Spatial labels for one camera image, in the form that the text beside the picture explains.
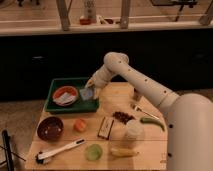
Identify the dark red dried fruit pile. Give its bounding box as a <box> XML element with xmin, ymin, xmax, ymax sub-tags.
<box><xmin>113</xmin><ymin>112</ymin><xmax>135</xmax><ymax>124</ymax></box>

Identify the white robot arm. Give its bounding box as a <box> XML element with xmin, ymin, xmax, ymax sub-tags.
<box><xmin>86</xmin><ymin>52</ymin><xmax>213</xmax><ymax>171</ymax></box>

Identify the green plastic tray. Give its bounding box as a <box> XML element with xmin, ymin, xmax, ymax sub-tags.
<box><xmin>44</xmin><ymin>77</ymin><xmax>99</xmax><ymax>114</ymax></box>

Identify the white dish brush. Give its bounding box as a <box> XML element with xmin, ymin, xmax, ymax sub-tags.
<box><xmin>36</xmin><ymin>139</ymin><xmax>85</xmax><ymax>164</ymax></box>

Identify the wooden block box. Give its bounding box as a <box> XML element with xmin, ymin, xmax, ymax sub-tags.
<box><xmin>98</xmin><ymin>117</ymin><xmax>114</xmax><ymax>140</ymax></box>

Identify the blue sponge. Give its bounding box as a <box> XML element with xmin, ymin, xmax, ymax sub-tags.
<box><xmin>79</xmin><ymin>88</ymin><xmax>94</xmax><ymax>101</ymax></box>

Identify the purple bowl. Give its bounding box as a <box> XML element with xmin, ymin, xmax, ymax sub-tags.
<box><xmin>37</xmin><ymin>116</ymin><xmax>64</xmax><ymax>142</ymax></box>

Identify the red object on shelf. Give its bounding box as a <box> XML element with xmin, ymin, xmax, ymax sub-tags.
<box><xmin>79</xmin><ymin>18</ymin><xmax>92</xmax><ymax>25</ymax></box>

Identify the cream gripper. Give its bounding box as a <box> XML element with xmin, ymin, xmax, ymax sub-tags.
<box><xmin>85</xmin><ymin>68</ymin><xmax>110</xmax><ymax>99</ymax></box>

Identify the metal fork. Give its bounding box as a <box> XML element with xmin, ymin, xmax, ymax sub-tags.
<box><xmin>132</xmin><ymin>104</ymin><xmax>160</xmax><ymax>120</ymax></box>

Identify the yellow banana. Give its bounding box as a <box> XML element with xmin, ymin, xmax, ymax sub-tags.
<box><xmin>110</xmin><ymin>148</ymin><xmax>138</xmax><ymax>157</ymax></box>

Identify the green round lid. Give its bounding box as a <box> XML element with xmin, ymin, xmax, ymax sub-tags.
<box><xmin>85</xmin><ymin>144</ymin><xmax>103</xmax><ymax>161</ymax></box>

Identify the orange fruit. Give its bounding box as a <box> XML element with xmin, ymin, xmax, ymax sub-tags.
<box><xmin>73</xmin><ymin>119</ymin><xmax>87</xmax><ymax>132</ymax></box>

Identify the black stand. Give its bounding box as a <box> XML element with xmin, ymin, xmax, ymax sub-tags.
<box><xmin>0</xmin><ymin>130</ymin><xmax>25</xmax><ymax>171</ymax></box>

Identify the white lidded container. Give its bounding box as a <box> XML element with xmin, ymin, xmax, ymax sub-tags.
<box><xmin>125</xmin><ymin>120</ymin><xmax>143</xmax><ymax>140</ymax></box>

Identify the orange bowl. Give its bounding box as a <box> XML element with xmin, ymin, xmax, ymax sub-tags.
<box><xmin>52</xmin><ymin>86</ymin><xmax>79</xmax><ymax>106</ymax></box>

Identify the green chili pepper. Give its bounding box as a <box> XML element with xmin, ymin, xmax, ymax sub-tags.
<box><xmin>140</xmin><ymin>117</ymin><xmax>165</xmax><ymax>131</ymax></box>

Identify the metal cup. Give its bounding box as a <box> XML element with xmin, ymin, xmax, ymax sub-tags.
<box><xmin>133</xmin><ymin>89</ymin><xmax>142</xmax><ymax>102</ymax></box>

